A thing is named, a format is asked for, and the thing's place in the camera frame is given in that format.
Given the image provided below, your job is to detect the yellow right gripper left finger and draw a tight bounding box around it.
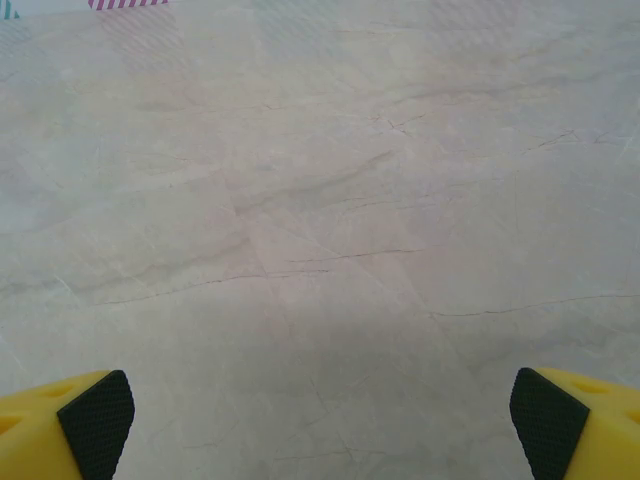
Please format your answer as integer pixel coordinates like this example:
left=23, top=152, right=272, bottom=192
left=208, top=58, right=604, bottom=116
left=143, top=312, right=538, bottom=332
left=0, top=369, right=136, bottom=480

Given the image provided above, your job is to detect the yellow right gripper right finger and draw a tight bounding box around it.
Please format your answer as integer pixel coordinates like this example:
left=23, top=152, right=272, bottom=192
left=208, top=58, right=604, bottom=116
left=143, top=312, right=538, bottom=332
left=509, top=367, right=640, bottom=480

